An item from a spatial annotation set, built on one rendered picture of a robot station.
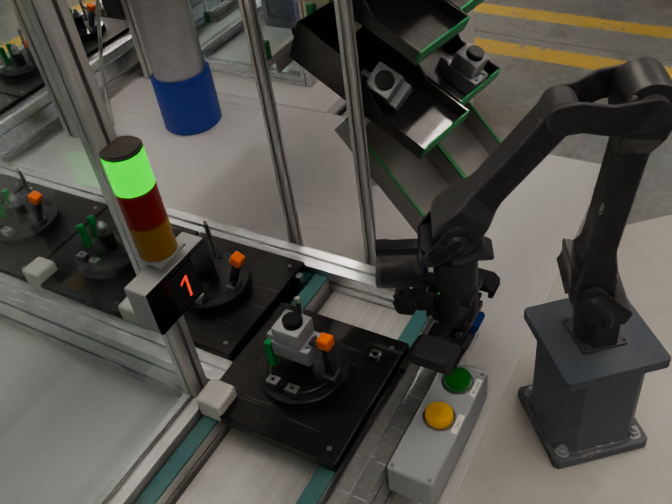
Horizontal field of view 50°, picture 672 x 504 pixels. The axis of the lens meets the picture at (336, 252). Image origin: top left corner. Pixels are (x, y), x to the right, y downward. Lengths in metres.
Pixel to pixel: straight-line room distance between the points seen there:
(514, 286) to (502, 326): 0.11
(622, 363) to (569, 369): 0.07
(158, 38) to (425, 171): 0.83
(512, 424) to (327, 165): 0.82
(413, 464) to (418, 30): 0.62
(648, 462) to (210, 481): 0.64
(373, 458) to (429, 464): 0.08
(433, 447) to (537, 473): 0.18
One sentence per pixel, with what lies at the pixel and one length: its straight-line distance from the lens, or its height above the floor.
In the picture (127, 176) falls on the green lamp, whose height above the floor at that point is 1.39.
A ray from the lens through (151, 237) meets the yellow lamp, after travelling 0.90.
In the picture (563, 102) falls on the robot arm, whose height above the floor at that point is 1.43.
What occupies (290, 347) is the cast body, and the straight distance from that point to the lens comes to 1.05.
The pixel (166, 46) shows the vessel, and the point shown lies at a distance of 1.87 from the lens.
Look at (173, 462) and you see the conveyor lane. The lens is 1.11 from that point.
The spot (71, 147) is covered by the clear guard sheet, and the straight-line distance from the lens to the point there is 0.85.
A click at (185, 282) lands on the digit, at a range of 0.96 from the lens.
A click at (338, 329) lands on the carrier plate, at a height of 0.97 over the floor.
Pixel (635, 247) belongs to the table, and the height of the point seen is 0.86.
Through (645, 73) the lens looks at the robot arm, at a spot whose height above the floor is 1.45.
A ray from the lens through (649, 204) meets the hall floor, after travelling 3.05.
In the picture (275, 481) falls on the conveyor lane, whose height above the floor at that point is 0.92.
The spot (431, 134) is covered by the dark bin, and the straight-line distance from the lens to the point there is 1.18.
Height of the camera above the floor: 1.83
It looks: 41 degrees down
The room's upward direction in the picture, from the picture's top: 9 degrees counter-clockwise
